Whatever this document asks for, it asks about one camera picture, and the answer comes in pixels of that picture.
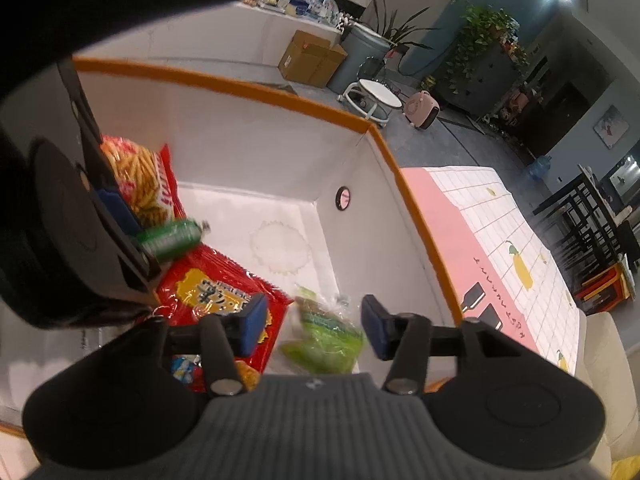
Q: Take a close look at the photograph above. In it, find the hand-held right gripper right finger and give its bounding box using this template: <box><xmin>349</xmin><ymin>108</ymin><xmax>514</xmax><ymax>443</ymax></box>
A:
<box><xmin>361</xmin><ymin>294</ymin><xmax>507</xmax><ymax>395</ymax></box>

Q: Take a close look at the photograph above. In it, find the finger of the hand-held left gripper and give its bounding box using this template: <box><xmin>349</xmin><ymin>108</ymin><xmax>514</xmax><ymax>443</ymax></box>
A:
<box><xmin>56</xmin><ymin>59</ymin><xmax>164</xmax><ymax>292</ymax></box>

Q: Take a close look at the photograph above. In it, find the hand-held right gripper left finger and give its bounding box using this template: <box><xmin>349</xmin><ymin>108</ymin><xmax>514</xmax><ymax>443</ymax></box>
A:
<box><xmin>150</xmin><ymin>294</ymin><xmax>274</xmax><ymax>396</ymax></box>

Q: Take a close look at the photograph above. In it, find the red fries snack packet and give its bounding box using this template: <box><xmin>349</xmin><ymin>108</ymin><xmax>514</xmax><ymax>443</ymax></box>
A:
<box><xmin>100</xmin><ymin>135</ymin><xmax>184</xmax><ymax>232</ymax></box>

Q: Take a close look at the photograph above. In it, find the clear packet of green snacks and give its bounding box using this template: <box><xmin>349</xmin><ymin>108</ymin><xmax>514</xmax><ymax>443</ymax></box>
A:
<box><xmin>279</xmin><ymin>284</ymin><xmax>369</xmax><ymax>375</ymax></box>

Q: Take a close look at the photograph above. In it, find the red cartoon snack packet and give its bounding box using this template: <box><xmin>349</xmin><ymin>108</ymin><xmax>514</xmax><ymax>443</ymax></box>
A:
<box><xmin>156</xmin><ymin>246</ymin><xmax>294</xmax><ymax>394</ymax></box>

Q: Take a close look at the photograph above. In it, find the green sausage stick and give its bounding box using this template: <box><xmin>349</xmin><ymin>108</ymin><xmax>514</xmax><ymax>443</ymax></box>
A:
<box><xmin>137</xmin><ymin>218</ymin><xmax>211</xmax><ymax>262</ymax></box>

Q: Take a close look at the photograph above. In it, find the orange cardboard box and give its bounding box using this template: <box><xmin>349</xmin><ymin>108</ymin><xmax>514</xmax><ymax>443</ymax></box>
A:
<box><xmin>0</xmin><ymin>56</ymin><xmax>467</xmax><ymax>442</ymax></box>

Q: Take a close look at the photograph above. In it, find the pink and white printed tablecloth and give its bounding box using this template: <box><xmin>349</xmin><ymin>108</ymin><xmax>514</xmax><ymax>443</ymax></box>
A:
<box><xmin>399</xmin><ymin>166</ymin><xmax>589</xmax><ymax>377</ymax></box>

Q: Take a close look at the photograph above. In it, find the pink space heater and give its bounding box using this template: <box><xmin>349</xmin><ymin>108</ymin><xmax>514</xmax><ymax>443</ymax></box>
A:
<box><xmin>404</xmin><ymin>91</ymin><xmax>444</xmax><ymax>130</ymax></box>

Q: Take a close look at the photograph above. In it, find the blue water jug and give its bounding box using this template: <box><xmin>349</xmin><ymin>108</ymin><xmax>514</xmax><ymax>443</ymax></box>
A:
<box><xmin>522</xmin><ymin>156</ymin><xmax>554</xmax><ymax>181</ymax></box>

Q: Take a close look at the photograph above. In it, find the orange stool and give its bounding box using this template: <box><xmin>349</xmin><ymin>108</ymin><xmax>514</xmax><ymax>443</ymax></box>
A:
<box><xmin>575</xmin><ymin>265</ymin><xmax>632</xmax><ymax>312</ymax></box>

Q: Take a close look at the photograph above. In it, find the white round stool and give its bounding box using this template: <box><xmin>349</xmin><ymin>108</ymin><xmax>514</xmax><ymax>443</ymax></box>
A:
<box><xmin>342</xmin><ymin>79</ymin><xmax>404</xmax><ymax>122</ymax></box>

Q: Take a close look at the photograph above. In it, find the black dining chair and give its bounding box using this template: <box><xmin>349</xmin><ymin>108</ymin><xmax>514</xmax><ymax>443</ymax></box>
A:
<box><xmin>534</xmin><ymin>165</ymin><xmax>632</xmax><ymax>282</ymax></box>

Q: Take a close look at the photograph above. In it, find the beige sofa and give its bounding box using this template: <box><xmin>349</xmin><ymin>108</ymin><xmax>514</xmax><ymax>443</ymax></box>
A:
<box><xmin>574</xmin><ymin>310</ymin><xmax>640</xmax><ymax>462</ymax></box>

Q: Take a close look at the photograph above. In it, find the brown cardboard carton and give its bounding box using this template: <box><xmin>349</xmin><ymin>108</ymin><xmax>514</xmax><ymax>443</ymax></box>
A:
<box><xmin>278</xmin><ymin>30</ymin><xmax>349</xmax><ymax>87</ymax></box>

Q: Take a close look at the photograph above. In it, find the white television cabinet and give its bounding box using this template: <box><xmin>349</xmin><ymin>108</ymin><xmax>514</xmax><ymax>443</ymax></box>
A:
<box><xmin>234</xmin><ymin>0</ymin><xmax>347</xmax><ymax>82</ymax></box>

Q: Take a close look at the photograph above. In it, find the dark grey cabinet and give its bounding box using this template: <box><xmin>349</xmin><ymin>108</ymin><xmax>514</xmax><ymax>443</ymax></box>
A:
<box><xmin>435</xmin><ymin>42</ymin><xmax>519</xmax><ymax>117</ymax></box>

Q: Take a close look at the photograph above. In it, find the grey trash can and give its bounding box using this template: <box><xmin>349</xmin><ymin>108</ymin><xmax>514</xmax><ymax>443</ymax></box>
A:
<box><xmin>327</xmin><ymin>25</ymin><xmax>391</xmax><ymax>94</ymax></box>

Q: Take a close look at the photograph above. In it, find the yellow cushion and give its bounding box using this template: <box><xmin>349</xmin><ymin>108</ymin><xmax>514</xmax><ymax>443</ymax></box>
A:
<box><xmin>610</xmin><ymin>454</ymin><xmax>640</xmax><ymax>480</ymax></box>

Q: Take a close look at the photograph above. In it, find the long-leaf potted plant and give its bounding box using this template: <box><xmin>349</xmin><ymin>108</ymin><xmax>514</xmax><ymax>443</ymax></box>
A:
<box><xmin>369</xmin><ymin>0</ymin><xmax>437</xmax><ymax>57</ymax></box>

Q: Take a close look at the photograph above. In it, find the trailing ivy plant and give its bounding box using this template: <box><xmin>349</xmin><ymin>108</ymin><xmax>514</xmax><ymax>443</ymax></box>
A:
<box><xmin>446</xmin><ymin>5</ymin><xmax>522</xmax><ymax>97</ymax></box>

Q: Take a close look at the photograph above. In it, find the framed wall picture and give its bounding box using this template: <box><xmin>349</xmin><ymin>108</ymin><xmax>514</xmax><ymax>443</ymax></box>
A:
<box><xmin>594</xmin><ymin>106</ymin><xmax>630</xmax><ymax>149</ymax></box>

